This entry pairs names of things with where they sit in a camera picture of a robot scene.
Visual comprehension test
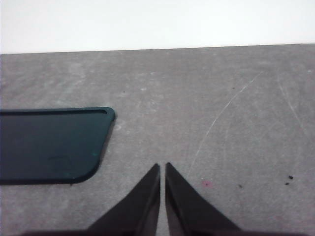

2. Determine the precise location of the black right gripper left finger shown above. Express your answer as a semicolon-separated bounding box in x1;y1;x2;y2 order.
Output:
85;163;161;236

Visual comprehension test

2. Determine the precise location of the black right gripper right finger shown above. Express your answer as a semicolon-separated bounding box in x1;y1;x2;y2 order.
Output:
164;162;243;236

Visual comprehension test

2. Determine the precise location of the dark teal rectangular tray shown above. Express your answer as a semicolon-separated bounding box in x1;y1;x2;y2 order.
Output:
0;106;116;186

